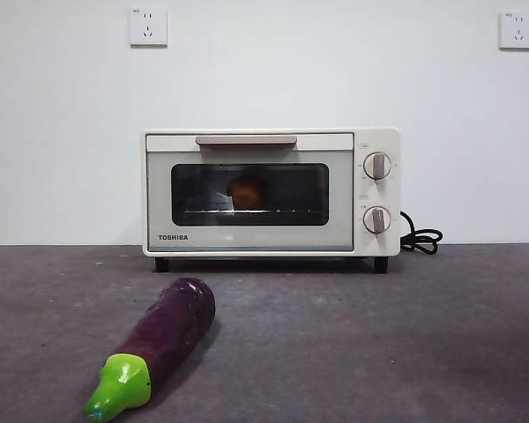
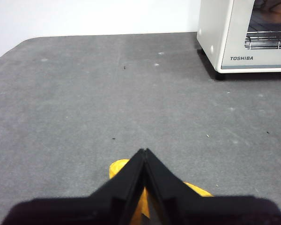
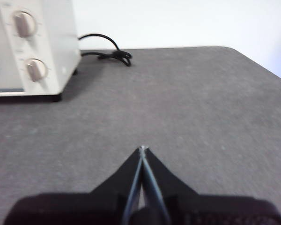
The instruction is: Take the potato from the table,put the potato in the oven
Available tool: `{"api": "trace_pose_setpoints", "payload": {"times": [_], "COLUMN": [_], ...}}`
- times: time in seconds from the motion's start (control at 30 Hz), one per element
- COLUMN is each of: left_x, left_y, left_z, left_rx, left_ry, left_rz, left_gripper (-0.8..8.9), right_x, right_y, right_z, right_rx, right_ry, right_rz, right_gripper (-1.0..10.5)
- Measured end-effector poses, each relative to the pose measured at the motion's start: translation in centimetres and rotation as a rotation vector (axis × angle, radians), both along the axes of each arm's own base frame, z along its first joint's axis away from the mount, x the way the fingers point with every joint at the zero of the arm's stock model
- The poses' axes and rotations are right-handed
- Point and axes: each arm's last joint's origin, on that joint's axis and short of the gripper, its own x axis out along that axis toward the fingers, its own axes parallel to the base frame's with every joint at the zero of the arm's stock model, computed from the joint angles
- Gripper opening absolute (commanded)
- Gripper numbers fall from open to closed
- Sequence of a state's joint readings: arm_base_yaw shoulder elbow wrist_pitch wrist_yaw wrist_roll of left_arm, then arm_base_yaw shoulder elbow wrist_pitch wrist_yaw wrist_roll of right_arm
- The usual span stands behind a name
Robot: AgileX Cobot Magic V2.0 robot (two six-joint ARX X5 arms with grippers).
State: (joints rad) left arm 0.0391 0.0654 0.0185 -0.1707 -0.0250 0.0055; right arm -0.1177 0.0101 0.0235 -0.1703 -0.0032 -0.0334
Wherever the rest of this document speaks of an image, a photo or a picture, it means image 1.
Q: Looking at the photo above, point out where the brown potato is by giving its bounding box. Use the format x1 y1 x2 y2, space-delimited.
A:
227 174 268 210

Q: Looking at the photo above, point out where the oven door with beige handle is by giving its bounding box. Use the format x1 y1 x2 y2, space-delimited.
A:
145 132 356 254

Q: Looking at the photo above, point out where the beige oven knob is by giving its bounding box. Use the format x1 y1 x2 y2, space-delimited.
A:
362 204 392 234
362 151 392 181

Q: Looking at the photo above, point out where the white toaster oven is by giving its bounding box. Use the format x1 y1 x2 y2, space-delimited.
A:
139 127 401 274

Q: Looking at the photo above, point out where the purple toy eggplant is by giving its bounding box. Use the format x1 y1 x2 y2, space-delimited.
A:
82 276 217 422

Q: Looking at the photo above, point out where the black oven power cable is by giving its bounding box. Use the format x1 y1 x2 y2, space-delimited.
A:
399 210 444 256

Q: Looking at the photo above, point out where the white wall socket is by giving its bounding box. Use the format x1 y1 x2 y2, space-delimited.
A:
129 6 168 48
498 11 529 51

